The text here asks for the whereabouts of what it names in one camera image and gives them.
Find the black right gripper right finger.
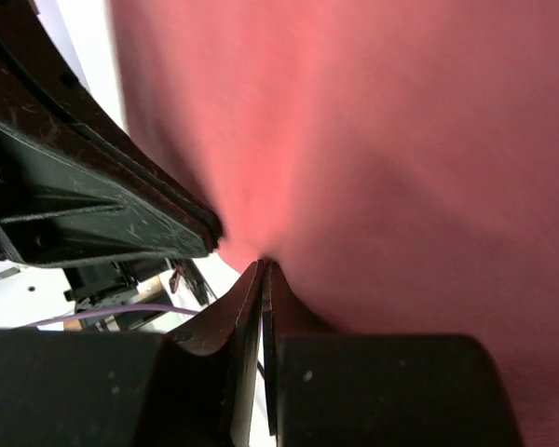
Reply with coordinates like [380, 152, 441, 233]
[262, 260, 336, 436]

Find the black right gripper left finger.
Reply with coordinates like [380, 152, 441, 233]
[169, 261, 265, 446]

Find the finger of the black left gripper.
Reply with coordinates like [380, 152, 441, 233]
[0, 106, 214, 267]
[0, 1, 223, 250]

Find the pink t-shirt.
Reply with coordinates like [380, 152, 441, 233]
[110, 1, 559, 446]

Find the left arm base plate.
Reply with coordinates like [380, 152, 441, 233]
[64, 258, 217, 314]

